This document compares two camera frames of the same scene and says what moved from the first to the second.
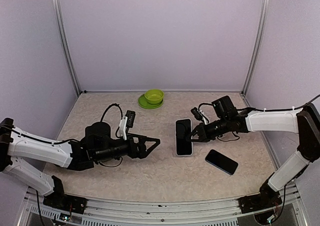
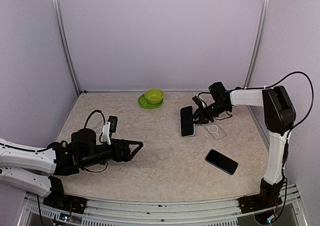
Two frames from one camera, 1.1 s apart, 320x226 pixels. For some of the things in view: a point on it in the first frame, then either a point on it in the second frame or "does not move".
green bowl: (154, 96) does not move
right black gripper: (204, 135) -> (203, 118)
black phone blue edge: (221, 161) does not move
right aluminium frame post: (259, 39) does not move
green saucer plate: (143, 102) does not move
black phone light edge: (183, 128) -> (187, 125)
